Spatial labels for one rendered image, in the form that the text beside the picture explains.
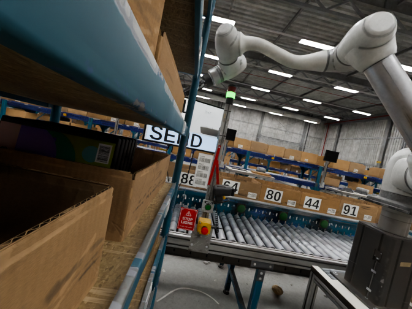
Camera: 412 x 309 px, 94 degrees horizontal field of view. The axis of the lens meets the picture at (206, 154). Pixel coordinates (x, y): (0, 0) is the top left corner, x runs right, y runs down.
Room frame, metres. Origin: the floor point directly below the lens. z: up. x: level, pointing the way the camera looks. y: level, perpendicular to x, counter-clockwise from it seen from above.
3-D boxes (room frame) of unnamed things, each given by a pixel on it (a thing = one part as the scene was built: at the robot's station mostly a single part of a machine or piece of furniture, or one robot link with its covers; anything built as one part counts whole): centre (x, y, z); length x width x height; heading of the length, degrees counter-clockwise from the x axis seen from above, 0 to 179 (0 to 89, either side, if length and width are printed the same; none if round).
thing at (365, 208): (1.96, -1.52, 0.96); 0.39 x 0.29 x 0.17; 94
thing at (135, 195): (0.45, 0.25, 1.19); 0.40 x 0.30 x 0.10; 4
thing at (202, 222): (1.07, -0.11, 0.84); 0.15 x 0.09 x 0.07; 94
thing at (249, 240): (1.42, -0.39, 0.72); 0.52 x 0.05 x 0.05; 4
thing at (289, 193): (1.91, -0.74, 0.96); 0.39 x 0.29 x 0.17; 94
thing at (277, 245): (1.44, -0.59, 0.72); 0.52 x 0.05 x 0.05; 4
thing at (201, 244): (1.13, -0.07, 1.11); 0.12 x 0.05 x 0.88; 94
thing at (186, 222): (1.10, 0.00, 0.85); 0.16 x 0.01 x 0.13; 94
